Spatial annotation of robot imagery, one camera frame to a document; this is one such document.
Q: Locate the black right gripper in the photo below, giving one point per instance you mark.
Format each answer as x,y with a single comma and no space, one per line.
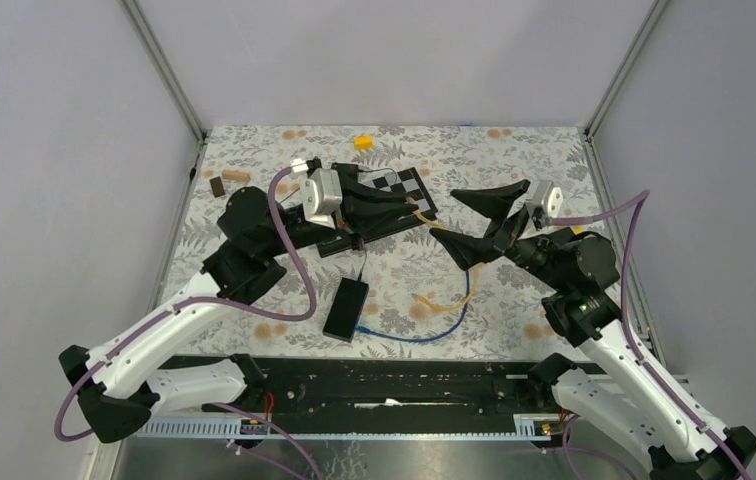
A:
469,251

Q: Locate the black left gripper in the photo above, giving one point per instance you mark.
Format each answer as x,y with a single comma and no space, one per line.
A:
361,216

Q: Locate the small black network switch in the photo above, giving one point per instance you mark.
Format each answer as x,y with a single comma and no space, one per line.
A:
345,311

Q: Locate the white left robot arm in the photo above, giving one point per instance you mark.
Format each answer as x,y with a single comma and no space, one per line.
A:
122,383

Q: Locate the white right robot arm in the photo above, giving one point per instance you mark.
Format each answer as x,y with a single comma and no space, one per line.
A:
653,417

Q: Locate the black white checkerboard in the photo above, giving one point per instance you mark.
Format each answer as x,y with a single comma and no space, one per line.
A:
393,187

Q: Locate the floral patterned table mat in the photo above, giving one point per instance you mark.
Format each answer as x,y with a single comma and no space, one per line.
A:
412,308

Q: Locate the light tan wooden block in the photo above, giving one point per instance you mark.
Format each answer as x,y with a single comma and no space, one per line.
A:
236,176

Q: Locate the dark brown wooden block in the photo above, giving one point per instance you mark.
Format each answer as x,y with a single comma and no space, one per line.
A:
217,187

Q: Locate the yellow block near wall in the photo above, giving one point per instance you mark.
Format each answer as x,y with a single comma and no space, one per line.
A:
363,142

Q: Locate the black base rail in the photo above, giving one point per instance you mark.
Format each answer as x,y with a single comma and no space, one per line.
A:
360,396

